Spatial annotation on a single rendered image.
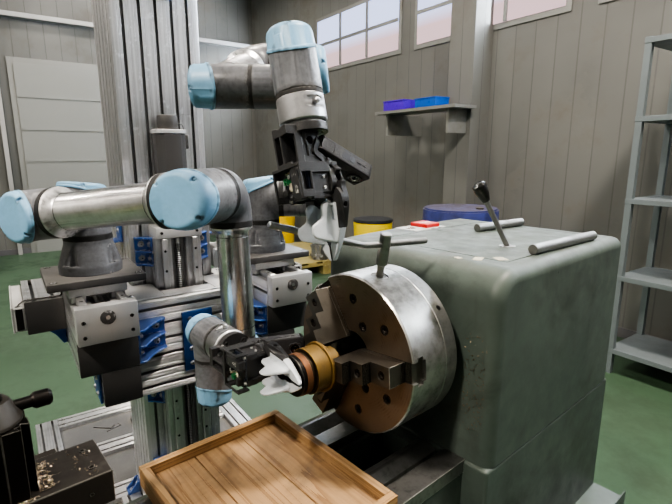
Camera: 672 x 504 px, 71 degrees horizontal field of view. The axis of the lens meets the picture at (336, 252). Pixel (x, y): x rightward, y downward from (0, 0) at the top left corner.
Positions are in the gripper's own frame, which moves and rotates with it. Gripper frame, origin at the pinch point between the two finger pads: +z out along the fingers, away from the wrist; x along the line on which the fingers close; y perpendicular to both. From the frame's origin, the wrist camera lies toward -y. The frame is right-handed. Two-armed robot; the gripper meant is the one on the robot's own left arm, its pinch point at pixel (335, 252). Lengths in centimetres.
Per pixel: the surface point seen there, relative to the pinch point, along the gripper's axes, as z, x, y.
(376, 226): -15, -314, -329
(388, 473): 44.0, -10.1, -12.3
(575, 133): -61, -108, -372
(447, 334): 18.5, 2.5, -21.1
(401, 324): 14.2, 1.1, -10.9
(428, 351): 20.0, 2.5, -15.0
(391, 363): 20.6, -0.5, -8.6
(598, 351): 37, 5, -77
